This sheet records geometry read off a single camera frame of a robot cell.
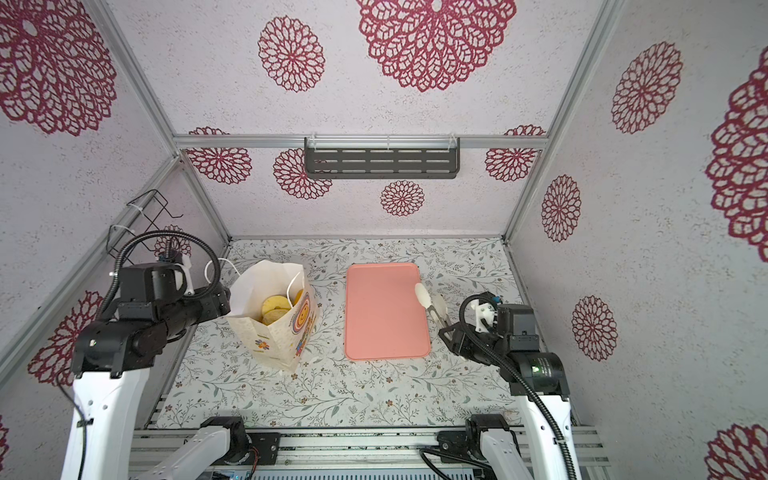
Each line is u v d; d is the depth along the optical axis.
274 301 0.87
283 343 0.74
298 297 0.90
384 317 0.96
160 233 0.45
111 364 0.37
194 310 0.54
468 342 0.58
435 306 0.74
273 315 0.81
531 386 0.43
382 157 0.95
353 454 0.73
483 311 0.63
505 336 0.50
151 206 0.82
